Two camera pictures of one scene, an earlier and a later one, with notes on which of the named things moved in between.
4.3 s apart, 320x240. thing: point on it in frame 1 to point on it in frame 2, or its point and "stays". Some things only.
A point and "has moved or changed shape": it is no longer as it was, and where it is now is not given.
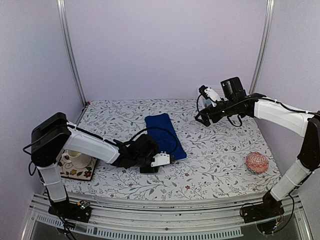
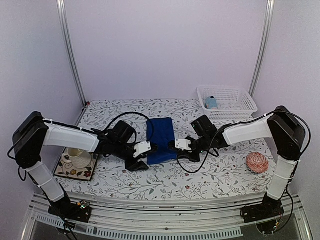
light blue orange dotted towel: [207, 102] stays
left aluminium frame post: [61, 10] stays
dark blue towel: [160, 127] has moved or changed shape
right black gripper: [205, 114] to [185, 154]
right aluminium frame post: [268, 14] stays
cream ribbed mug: [78, 160] stays
